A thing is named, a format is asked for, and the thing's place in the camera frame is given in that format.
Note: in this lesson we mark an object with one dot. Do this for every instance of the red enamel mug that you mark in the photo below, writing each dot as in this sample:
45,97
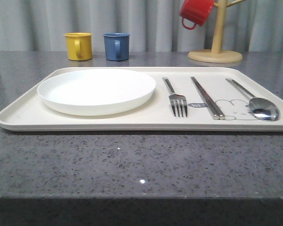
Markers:
196,11

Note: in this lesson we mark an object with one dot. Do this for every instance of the yellow enamel mug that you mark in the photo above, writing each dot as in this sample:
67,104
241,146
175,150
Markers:
79,46

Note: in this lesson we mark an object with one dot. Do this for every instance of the grey pleated curtain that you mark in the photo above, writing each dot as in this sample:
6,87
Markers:
153,25

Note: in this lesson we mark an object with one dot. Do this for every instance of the wooden mug tree stand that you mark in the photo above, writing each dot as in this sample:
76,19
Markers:
216,54

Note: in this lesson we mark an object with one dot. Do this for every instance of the silver metal spoon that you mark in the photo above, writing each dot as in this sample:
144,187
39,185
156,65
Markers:
261,108

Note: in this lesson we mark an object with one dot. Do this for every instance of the silver metal chopstick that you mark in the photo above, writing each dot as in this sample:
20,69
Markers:
206,100
211,100

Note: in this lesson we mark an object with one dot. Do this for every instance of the silver metal fork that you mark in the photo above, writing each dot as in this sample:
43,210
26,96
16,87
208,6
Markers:
178,102

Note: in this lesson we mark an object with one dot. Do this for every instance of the cream rabbit serving tray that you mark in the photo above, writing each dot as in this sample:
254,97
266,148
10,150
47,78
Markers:
29,113

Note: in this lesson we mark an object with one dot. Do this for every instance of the blue enamel mug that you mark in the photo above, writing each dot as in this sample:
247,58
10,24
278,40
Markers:
116,46

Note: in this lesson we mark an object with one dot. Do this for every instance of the white round plate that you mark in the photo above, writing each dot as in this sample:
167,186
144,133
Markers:
97,92

